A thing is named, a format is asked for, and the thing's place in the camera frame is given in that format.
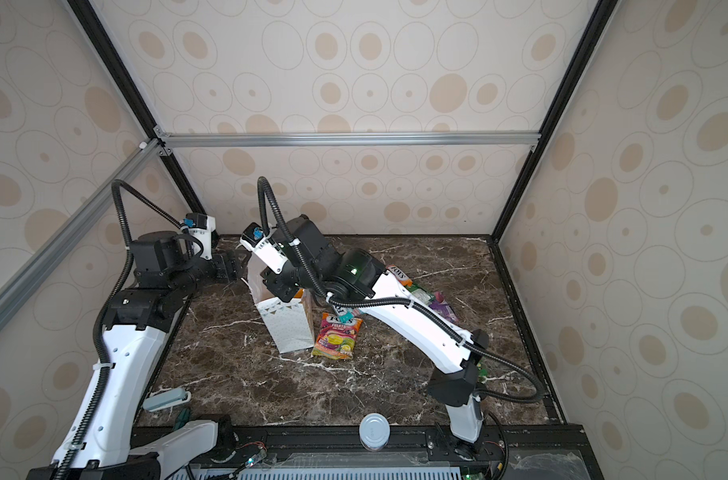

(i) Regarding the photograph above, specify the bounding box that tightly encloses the green snack packet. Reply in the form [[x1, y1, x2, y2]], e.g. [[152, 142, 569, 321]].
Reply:
[[407, 284, 435, 305]]

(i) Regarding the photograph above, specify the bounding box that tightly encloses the purple snack packet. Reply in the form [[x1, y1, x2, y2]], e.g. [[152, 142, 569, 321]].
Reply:
[[429, 291, 459, 324]]

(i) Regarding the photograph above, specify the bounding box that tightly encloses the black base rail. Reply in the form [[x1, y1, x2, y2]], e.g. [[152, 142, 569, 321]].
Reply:
[[84, 423, 605, 480]]

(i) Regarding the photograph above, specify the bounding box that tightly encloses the white paper bag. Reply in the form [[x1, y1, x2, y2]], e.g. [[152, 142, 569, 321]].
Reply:
[[245, 255, 316, 354]]

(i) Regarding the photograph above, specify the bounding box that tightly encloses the green packet near right arm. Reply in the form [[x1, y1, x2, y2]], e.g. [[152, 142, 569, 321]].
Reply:
[[477, 363, 488, 383]]

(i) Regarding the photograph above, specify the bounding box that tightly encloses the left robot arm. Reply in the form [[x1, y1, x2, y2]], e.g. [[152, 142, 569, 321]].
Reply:
[[28, 180, 247, 479]]

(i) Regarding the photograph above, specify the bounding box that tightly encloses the grey tool handle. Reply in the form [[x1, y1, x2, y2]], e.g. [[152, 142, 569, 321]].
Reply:
[[142, 387, 192, 412]]

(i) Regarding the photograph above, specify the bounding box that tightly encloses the white round cap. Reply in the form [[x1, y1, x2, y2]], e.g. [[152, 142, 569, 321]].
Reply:
[[359, 413, 391, 451]]

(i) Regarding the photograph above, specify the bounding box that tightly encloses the horizontal aluminium bar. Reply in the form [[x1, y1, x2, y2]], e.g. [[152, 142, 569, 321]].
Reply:
[[160, 130, 541, 149]]

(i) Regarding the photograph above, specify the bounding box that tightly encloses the teal Fox's candy packet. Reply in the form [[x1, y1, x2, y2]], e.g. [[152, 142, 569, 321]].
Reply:
[[333, 306, 356, 325]]

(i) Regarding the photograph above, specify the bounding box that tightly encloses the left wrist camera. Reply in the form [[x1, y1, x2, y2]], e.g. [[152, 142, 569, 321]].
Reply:
[[182, 213, 216, 260]]

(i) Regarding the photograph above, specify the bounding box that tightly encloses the diagonal aluminium bar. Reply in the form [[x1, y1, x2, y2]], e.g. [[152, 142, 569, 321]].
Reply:
[[0, 139, 161, 333]]

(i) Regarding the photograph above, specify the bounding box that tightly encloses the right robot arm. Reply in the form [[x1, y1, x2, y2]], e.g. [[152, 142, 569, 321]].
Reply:
[[242, 176, 545, 445]]

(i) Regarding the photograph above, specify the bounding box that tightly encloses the pink Fox's candy packet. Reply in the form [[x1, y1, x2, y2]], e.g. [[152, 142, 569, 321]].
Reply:
[[387, 265, 413, 288]]

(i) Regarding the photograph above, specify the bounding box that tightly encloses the pink fruit candy packet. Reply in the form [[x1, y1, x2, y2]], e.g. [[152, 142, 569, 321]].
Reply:
[[312, 312, 363, 360]]

